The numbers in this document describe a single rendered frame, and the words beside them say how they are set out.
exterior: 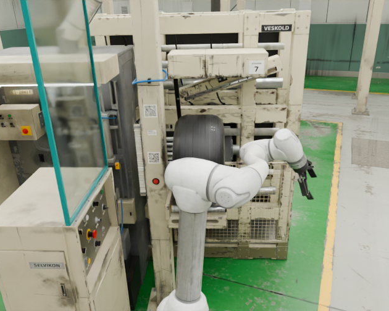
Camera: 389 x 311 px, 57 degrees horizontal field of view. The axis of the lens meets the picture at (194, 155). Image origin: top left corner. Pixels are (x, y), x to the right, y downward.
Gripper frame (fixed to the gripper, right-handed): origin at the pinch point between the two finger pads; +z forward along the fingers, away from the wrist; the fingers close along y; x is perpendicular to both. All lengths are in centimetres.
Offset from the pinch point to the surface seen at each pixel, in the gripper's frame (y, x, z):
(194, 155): -1, -53, -34
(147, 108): -18, -76, -59
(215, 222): 13, -63, 14
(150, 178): 4, -92, -24
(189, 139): -9, -56, -39
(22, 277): 84, -94, -64
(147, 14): -43, -58, -98
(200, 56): -59, -56, -57
